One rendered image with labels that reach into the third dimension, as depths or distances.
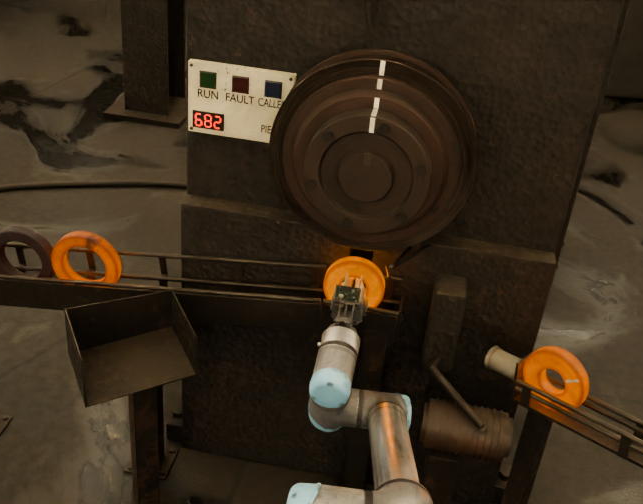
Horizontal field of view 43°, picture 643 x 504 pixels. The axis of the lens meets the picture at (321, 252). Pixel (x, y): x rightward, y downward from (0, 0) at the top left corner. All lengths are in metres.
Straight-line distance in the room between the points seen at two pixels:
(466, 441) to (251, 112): 0.96
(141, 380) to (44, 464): 0.75
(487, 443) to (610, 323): 1.57
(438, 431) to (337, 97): 0.85
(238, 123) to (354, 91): 0.38
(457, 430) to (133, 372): 0.80
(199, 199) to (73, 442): 0.95
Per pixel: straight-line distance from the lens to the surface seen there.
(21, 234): 2.29
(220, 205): 2.13
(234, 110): 2.03
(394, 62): 1.77
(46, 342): 3.12
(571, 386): 1.95
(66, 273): 2.29
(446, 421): 2.07
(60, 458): 2.68
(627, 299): 3.75
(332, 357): 1.83
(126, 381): 2.00
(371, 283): 2.05
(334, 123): 1.74
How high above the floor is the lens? 1.89
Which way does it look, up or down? 31 degrees down
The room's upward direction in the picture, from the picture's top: 6 degrees clockwise
